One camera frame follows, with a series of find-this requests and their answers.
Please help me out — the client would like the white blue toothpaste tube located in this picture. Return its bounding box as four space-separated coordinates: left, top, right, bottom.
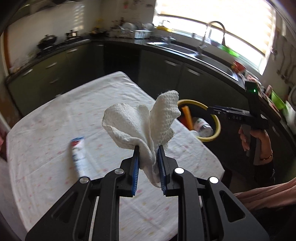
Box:
70 137 89 177

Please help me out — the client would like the tall chrome faucet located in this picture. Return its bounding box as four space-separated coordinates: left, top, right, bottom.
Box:
197 21 226 54

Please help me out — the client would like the white paper towel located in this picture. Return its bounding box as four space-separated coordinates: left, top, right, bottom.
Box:
102 90 181 187

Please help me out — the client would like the pink jacket sleeve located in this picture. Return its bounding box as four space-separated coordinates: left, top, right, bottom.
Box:
234 178 296 211

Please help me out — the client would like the clear plastic bottle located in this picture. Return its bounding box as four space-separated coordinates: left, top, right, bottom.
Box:
193 118 214 138

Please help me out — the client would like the stainless steel sink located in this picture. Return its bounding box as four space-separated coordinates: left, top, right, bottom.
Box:
148 42 238 82

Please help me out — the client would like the white dish rack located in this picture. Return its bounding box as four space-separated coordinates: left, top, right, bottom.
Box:
108 22 154 39

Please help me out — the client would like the red container on counter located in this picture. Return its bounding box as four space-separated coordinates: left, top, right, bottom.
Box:
231 60 246 73

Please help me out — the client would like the small steel pot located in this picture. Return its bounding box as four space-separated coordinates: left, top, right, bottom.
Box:
65 30 79 40

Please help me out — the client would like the person's right hand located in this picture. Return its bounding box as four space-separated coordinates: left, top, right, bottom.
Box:
238 126 273 165

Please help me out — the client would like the blue trash bin yellow rim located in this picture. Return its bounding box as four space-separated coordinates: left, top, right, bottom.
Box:
178 99 221 142

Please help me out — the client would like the black wok with lid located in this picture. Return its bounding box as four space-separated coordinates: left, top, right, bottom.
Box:
37 35 57 50

